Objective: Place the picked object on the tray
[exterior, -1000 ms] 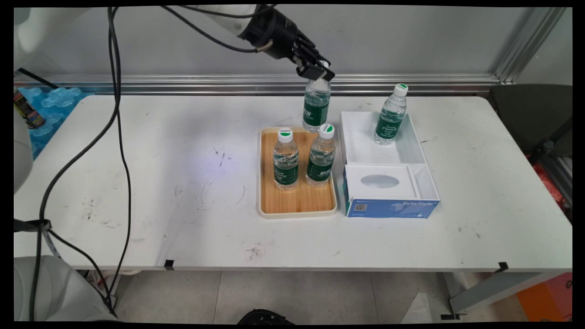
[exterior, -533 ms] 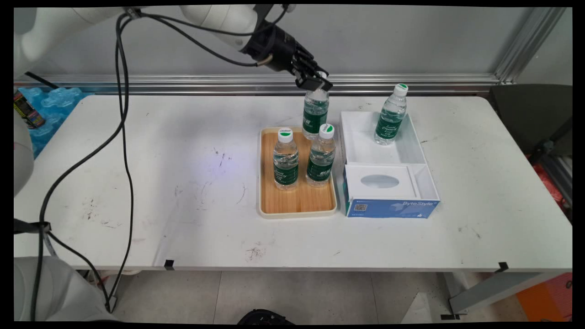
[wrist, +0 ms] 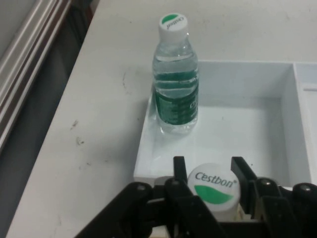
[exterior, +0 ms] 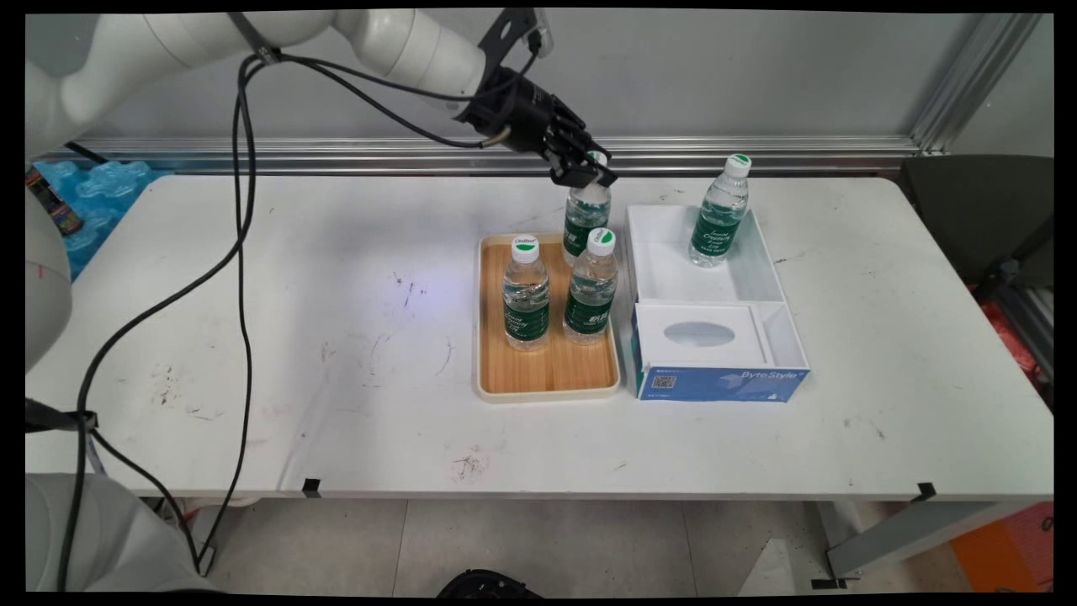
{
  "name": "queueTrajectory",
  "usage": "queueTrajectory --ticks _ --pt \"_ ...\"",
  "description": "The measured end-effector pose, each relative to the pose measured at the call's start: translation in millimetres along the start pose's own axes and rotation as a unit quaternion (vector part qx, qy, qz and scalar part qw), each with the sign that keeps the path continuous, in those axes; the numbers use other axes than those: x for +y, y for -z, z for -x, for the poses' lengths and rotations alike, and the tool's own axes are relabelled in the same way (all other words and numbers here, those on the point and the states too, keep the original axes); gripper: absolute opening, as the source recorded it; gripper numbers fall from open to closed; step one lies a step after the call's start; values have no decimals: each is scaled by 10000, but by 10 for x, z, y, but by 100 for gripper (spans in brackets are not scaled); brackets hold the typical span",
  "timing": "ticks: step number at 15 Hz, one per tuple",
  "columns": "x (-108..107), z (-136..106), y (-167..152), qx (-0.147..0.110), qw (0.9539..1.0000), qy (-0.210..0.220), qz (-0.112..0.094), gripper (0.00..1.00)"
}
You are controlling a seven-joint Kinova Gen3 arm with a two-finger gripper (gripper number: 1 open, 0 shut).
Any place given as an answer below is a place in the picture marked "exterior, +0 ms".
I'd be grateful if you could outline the dark printed drink can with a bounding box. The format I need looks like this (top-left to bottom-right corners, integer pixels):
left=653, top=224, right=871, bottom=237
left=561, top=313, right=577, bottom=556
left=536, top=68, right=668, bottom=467
left=25, top=165, right=86, bottom=237

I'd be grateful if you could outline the long aluminium frame rail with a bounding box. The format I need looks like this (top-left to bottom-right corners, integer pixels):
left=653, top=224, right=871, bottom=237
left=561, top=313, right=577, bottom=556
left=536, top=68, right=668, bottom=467
left=63, top=135, right=926, bottom=178

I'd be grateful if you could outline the aluminium frame corner post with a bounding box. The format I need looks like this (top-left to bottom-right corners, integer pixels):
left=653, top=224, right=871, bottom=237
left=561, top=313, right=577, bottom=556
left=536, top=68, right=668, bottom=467
left=909, top=13, right=1044, bottom=157

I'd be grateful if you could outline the blue and white tissue box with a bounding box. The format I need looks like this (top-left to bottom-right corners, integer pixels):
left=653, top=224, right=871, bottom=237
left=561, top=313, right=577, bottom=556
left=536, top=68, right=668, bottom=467
left=631, top=300, right=811, bottom=403

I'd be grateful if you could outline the thin black camera cable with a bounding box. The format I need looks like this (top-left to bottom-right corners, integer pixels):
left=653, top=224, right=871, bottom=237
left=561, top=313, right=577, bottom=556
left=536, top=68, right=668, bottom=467
left=55, top=29, right=544, bottom=593

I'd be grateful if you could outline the black round floor object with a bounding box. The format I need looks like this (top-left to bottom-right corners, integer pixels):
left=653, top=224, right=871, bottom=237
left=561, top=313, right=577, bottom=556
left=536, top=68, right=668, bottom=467
left=437, top=569, right=544, bottom=598

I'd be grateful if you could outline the bamboo tray with cream rim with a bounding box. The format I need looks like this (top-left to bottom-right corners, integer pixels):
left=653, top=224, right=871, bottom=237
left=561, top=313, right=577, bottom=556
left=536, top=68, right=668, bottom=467
left=474, top=233, right=623, bottom=405

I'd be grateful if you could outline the white open storage box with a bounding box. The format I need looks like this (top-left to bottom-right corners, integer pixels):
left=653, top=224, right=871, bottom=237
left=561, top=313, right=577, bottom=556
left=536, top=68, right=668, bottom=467
left=625, top=204, right=790, bottom=306

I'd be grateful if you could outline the black cable clamp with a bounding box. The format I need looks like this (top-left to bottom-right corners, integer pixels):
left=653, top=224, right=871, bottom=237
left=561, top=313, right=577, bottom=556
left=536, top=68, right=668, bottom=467
left=25, top=398, right=100, bottom=436

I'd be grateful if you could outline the orange box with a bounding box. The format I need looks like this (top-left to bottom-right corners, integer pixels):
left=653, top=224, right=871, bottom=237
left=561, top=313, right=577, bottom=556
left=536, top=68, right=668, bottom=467
left=949, top=502, right=1054, bottom=593

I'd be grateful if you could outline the red mesh bag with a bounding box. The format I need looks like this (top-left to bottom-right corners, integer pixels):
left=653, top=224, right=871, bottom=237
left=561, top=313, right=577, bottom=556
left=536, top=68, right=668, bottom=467
left=979, top=301, right=1053, bottom=398

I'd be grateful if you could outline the grey table leg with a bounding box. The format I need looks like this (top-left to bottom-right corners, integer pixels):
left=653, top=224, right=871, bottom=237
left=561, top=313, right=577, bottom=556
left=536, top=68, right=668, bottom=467
left=812, top=500, right=1024, bottom=587

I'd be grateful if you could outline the grey cable strap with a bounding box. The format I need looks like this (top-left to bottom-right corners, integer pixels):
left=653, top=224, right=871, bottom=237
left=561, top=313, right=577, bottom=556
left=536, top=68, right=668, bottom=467
left=225, top=11, right=285, bottom=68

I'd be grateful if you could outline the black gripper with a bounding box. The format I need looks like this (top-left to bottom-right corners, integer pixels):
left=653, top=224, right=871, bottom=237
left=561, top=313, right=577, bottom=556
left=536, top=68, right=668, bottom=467
left=458, top=67, right=619, bottom=190

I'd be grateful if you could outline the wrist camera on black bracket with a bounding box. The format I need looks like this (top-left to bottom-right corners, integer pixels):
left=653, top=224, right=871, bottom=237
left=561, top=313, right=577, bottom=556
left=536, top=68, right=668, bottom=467
left=477, top=8, right=555, bottom=61

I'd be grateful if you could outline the blue bubble mat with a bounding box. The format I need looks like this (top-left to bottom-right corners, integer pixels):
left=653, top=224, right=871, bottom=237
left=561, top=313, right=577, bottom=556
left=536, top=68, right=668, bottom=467
left=34, top=160, right=175, bottom=284

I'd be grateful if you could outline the water bottle with green label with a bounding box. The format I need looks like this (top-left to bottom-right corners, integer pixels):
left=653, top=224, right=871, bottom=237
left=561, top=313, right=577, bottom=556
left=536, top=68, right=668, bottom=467
left=688, top=153, right=752, bottom=268
left=561, top=151, right=613, bottom=268
left=502, top=234, right=552, bottom=352
left=562, top=227, right=619, bottom=346

